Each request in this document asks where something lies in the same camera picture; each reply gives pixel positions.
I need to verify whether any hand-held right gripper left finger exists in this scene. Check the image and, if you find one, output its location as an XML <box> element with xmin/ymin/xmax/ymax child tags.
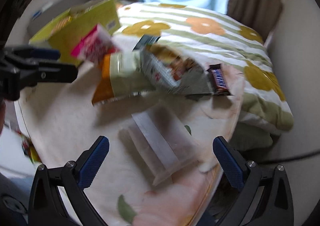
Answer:
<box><xmin>28</xmin><ymin>136</ymin><xmax>110</xmax><ymax>226</ymax></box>

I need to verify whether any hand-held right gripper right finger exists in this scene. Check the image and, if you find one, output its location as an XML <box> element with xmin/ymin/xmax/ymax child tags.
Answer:
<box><xmin>212</xmin><ymin>136</ymin><xmax>294</xmax><ymax>226</ymax></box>

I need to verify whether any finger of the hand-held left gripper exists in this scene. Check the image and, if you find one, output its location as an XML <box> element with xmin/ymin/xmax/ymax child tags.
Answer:
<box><xmin>19</xmin><ymin>61</ymin><xmax>78</xmax><ymax>87</ymax></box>
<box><xmin>5</xmin><ymin>45</ymin><xmax>61</xmax><ymax>62</ymax></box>

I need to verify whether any yellow-green cardboard box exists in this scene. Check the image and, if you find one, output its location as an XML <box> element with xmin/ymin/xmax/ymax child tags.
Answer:
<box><xmin>29</xmin><ymin>0</ymin><xmax>121</xmax><ymax>66</ymax></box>

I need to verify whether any pink snack packet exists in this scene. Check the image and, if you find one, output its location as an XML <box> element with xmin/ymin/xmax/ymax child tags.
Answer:
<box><xmin>70</xmin><ymin>24</ymin><xmax>120</xmax><ymax>66</ymax></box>

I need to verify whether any clear plastic packet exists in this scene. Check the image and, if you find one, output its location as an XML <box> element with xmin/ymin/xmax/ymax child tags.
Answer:
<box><xmin>119</xmin><ymin>106</ymin><xmax>200</xmax><ymax>186</ymax></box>

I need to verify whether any colourful packet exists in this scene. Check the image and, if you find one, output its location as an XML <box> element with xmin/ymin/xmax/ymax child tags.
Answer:
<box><xmin>21</xmin><ymin>131</ymin><xmax>42</xmax><ymax>164</ymax></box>

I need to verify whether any green and orange snack bag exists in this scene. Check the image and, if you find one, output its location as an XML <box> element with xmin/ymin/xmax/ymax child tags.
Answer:
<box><xmin>91</xmin><ymin>52</ymin><xmax>157</xmax><ymax>106</ymax></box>

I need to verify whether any brown chocolate bar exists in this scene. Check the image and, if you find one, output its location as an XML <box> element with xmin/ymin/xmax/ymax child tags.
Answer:
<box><xmin>207</xmin><ymin>63</ymin><xmax>232</xmax><ymax>96</ymax></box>

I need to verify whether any silver snack bag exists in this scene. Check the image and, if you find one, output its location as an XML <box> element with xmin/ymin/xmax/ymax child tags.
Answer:
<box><xmin>132</xmin><ymin>34</ymin><xmax>213</xmax><ymax>95</ymax></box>

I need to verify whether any striped floral blanket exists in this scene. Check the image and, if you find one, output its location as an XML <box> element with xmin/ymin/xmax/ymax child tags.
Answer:
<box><xmin>116</xmin><ymin>2</ymin><xmax>294</xmax><ymax>136</ymax></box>

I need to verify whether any black cable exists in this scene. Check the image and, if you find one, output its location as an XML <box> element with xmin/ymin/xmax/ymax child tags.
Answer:
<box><xmin>260</xmin><ymin>149</ymin><xmax>320</xmax><ymax>164</ymax></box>

